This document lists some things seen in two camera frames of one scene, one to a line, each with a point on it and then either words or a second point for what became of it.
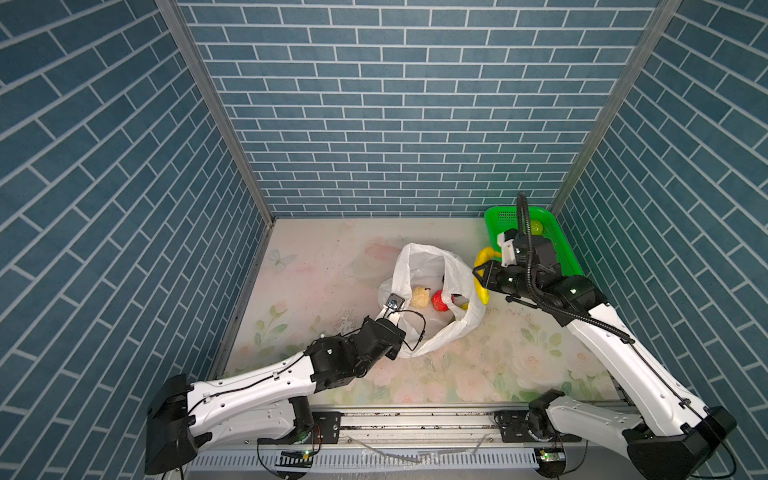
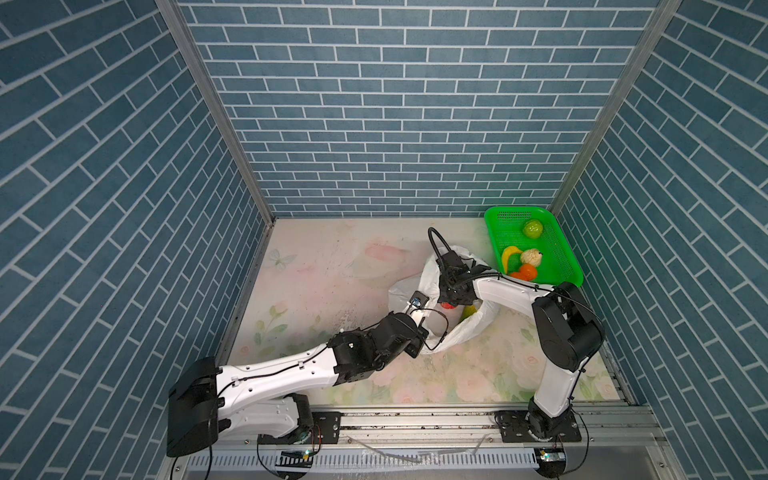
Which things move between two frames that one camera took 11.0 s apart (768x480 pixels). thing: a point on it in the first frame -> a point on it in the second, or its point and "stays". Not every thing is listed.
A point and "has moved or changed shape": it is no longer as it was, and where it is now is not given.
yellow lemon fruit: x=483 y=256 has moved or changed shape
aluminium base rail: x=412 y=446 stays
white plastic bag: x=442 y=298 has moved or changed shape
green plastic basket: x=501 y=218 stays
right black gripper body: x=509 y=280 -> x=446 y=293
